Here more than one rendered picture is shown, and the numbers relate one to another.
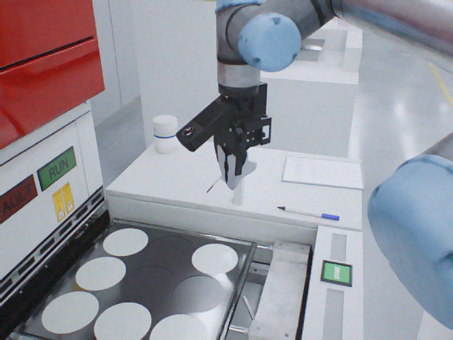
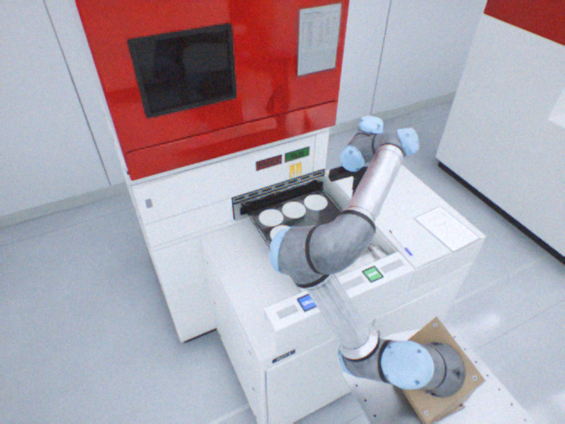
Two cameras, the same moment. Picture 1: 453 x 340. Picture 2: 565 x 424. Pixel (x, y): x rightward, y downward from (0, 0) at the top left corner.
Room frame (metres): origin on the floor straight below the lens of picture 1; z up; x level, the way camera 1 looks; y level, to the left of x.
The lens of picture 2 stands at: (-0.24, -0.64, 2.10)
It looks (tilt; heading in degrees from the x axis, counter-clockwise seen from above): 43 degrees down; 47
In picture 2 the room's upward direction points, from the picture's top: 1 degrees clockwise
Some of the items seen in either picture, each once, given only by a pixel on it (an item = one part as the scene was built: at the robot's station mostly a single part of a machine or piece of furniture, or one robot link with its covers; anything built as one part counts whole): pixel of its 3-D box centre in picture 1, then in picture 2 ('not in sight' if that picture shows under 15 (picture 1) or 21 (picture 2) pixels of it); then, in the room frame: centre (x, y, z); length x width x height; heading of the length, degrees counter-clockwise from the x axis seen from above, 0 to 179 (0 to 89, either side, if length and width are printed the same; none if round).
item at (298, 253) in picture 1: (291, 251); (381, 256); (0.75, -0.15, 0.89); 0.08 x 0.03 x 0.03; 74
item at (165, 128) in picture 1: (165, 134); not in sight; (1.14, 0.17, 1.01); 0.07 x 0.07 x 0.10
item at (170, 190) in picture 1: (241, 195); (395, 213); (0.99, -0.05, 0.89); 0.62 x 0.35 x 0.14; 74
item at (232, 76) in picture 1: (237, 71); not in sight; (0.72, -0.02, 1.31); 0.08 x 0.08 x 0.05
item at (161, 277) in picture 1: (148, 283); (306, 226); (0.65, 0.15, 0.90); 0.34 x 0.34 x 0.01; 74
